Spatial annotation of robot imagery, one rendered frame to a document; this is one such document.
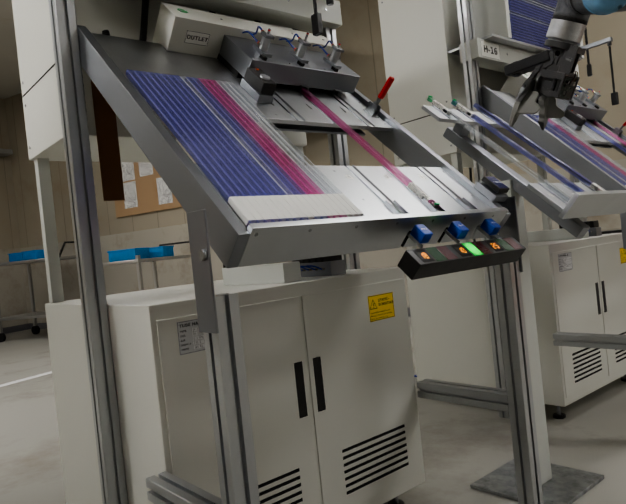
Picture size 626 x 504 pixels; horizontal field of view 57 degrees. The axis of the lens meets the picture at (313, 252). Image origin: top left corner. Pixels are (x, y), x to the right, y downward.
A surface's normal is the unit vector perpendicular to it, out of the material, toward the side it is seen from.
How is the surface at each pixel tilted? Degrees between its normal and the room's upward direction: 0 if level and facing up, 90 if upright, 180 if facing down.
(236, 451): 90
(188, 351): 90
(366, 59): 90
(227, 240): 90
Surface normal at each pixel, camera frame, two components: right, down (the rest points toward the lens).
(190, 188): -0.76, 0.08
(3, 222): 0.86, -0.09
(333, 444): 0.64, -0.06
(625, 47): -0.50, 0.06
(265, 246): 0.54, 0.62
